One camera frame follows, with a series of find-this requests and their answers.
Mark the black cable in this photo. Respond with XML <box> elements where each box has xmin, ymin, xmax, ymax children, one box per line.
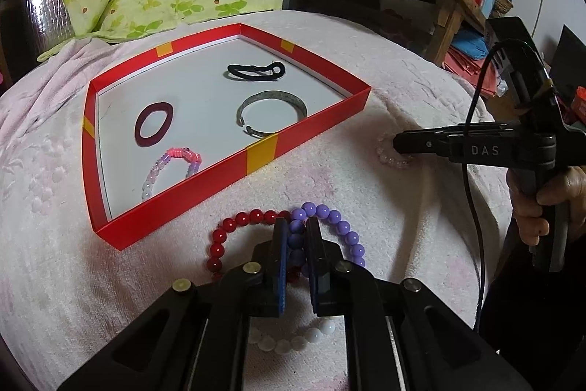
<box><xmin>460</xmin><ymin>38</ymin><xmax>550</xmax><ymax>332</ymax></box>

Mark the black hair tie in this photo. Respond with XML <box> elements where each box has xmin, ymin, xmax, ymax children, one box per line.
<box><xmin>226</xmin><ymin>60</ymin><xmax>285</xmax><ymax>81</ymax></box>

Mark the maroon hair tie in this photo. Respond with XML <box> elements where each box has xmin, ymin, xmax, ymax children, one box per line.
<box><xmin>136</xmin><ymin>102</ymin><xmax>174</xmax><ymax>147</ymax></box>

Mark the silver foil mat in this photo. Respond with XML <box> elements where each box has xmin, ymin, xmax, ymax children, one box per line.
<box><xmin>18</xmin><ymin>0</ymin><xmax>74</xmax><ymax>57</ymax></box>

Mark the red bead bracelet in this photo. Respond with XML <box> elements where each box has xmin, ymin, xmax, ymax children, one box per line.
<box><xmin>206</xmin><ymin>210</ymin><xmax>303</xmax><ymax>282</ymax></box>

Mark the red folded cloth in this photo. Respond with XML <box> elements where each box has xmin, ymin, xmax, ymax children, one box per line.
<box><xmin>446</xmin><ymin>45</ymin><xmax>504</xmax><ymax>96</ymax></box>

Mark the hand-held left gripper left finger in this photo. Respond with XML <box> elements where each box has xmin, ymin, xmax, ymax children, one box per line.
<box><xmin>57</xmin><ymin>217</ymin><xmax>290</xmax><ymax>391</ymax></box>

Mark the dark clothing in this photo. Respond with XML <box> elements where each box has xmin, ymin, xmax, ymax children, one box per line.
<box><xmin>478</xmin><ymin>235</ymin><xmax>586</xmax><ymax>391</ymax></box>

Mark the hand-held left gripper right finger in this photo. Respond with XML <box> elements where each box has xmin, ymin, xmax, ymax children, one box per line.
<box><xmin>306</xmin><ymin>217</ymin><xmax>534</xmax><ymax>391</ymax></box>

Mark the pink purple white bead bracelet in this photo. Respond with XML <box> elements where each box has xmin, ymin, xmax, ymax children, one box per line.
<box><xmin>141</xmin><ymin>147</ymin><xmax>202</xmax><ymax>202</ymax></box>

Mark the shallow red cardboard box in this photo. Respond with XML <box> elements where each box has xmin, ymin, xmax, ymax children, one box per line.
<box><xmin>81</xmin><ymin>23</ymin><xmax>371</xmax><ymax>252</ymax></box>

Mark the pale pink bead bracelet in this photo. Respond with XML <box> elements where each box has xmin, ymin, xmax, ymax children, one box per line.
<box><xmin>376</xmin><ymin>132</ymin><xmax>415</xmax><ymax>169</ymax></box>

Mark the silver metal bangle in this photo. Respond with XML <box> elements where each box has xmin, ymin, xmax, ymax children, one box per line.
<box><xmin>237</xmin><ymin>90</ymin><xmax>305</xmax><ymax>138</ymax></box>

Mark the person's right hand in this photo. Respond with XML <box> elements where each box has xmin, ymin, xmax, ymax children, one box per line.
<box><xmin>506</xmin><ymin>166</ymin><xmax>586</xmax><ymax>249</ymax></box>

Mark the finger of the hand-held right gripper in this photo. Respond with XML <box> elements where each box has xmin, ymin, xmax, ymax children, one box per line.
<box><xmin>393</xmin><ymin>123</ymin><xmax>520</xmax><ymax>167</ymax></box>

